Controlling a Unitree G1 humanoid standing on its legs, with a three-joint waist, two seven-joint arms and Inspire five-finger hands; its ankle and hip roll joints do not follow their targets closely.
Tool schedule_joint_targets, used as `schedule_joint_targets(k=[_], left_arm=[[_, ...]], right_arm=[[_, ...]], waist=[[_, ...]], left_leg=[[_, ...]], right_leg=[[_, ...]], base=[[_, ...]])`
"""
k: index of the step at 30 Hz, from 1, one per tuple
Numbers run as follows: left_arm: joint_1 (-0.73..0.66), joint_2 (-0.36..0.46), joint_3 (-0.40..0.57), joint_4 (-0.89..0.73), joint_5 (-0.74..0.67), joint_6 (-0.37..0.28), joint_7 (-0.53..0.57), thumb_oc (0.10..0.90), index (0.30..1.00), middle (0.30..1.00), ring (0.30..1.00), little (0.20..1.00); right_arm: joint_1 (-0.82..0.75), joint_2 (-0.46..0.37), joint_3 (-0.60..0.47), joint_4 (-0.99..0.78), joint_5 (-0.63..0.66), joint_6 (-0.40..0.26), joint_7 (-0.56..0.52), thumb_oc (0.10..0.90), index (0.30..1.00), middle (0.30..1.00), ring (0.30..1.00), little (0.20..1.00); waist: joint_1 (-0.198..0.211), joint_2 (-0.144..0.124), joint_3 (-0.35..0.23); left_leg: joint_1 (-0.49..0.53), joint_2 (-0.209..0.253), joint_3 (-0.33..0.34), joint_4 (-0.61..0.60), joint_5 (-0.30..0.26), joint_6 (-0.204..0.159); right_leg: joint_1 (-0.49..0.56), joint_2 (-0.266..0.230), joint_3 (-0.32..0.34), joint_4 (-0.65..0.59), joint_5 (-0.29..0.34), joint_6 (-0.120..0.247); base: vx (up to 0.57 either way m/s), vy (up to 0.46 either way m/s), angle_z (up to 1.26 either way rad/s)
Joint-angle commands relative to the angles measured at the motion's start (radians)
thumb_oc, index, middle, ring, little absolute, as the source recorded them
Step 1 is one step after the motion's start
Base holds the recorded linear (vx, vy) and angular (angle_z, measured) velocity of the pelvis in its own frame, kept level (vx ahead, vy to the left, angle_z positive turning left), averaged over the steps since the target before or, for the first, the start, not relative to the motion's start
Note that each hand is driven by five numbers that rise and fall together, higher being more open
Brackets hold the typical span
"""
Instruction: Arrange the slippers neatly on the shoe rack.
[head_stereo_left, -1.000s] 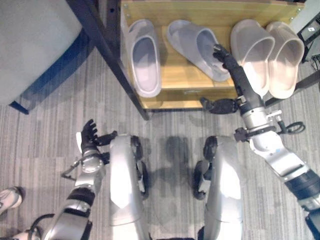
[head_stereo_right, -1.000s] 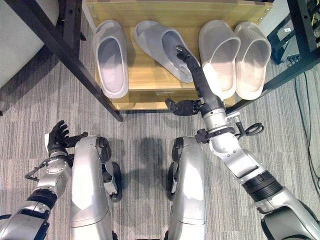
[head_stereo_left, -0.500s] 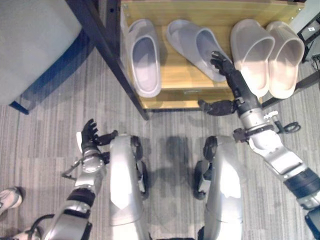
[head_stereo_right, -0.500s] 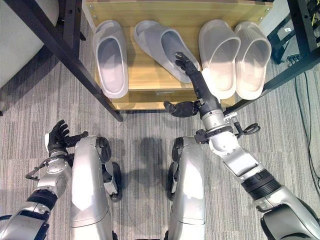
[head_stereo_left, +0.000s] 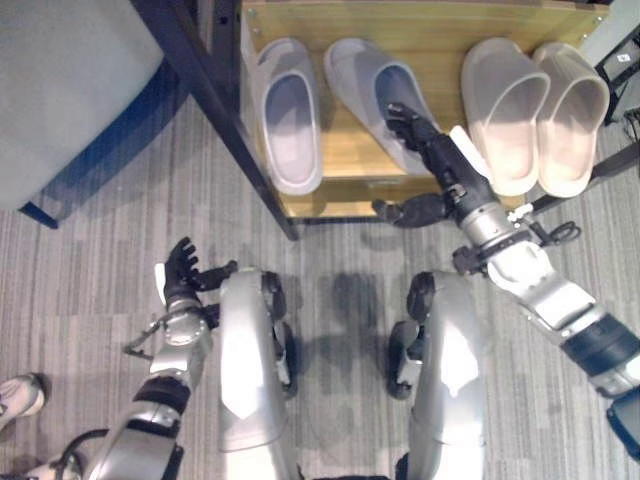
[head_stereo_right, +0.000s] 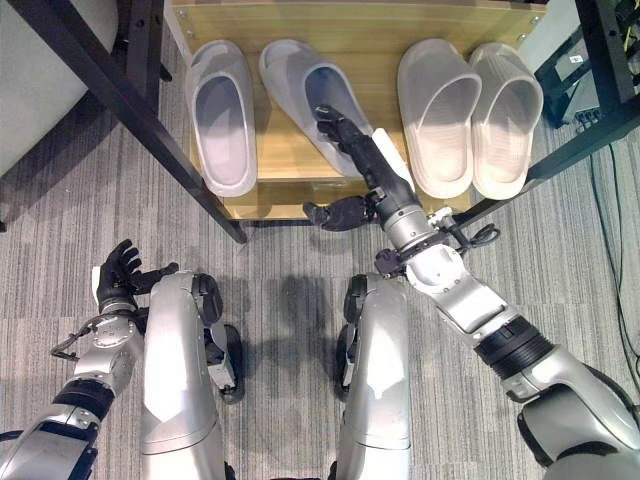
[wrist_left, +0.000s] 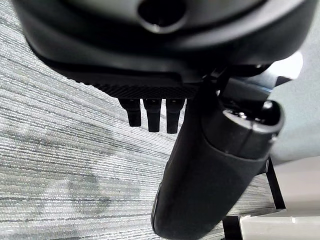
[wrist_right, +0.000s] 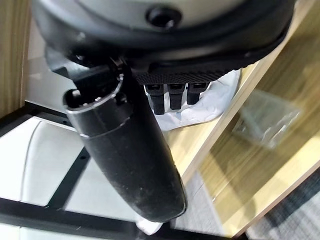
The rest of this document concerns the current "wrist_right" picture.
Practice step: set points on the clear plastic bag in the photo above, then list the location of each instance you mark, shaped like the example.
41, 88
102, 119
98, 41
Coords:
267, 120

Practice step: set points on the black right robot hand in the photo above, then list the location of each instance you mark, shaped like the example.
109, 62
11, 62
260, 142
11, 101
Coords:
130, 160

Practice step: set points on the grey woven rug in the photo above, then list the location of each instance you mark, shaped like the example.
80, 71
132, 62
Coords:
295, 220

